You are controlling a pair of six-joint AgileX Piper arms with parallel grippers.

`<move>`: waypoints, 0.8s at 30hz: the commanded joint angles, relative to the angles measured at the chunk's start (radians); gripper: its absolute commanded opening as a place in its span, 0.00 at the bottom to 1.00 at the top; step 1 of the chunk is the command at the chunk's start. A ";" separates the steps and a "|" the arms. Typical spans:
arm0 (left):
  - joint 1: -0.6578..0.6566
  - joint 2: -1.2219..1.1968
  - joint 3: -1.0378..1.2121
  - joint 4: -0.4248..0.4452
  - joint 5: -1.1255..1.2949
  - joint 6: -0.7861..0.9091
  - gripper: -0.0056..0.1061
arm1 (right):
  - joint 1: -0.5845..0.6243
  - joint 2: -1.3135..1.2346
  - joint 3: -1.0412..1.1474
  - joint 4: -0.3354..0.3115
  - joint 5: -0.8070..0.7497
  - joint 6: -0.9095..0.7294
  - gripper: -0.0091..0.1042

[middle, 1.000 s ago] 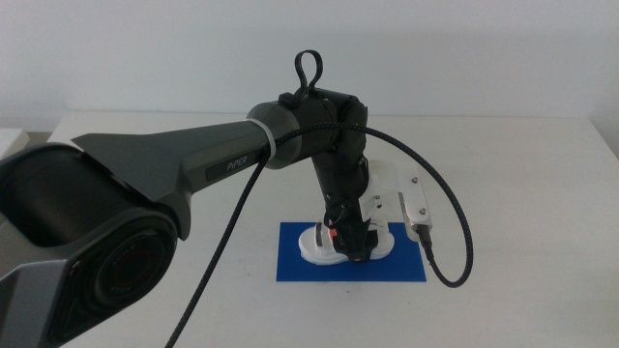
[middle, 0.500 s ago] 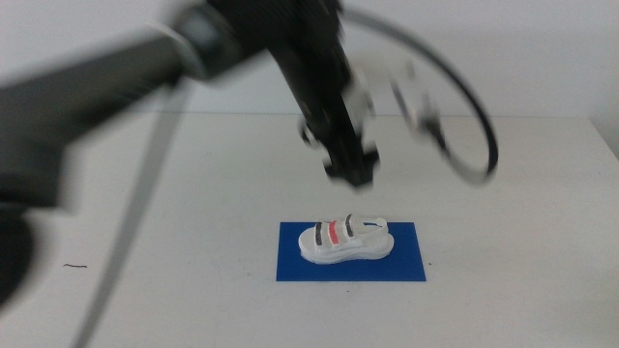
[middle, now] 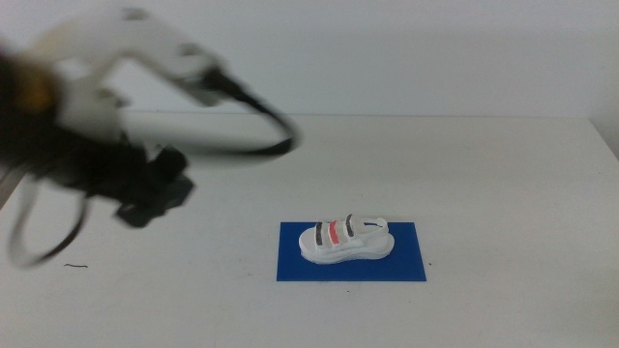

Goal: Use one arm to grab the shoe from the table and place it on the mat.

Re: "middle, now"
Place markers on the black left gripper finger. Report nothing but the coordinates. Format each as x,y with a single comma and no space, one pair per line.
157,203
169,165

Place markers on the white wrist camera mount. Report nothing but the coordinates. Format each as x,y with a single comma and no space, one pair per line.
145,38

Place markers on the small black thread scrap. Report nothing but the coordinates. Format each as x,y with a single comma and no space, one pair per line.
76,266

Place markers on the blue rectangular mat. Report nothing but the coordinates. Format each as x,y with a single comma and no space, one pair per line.
408,268

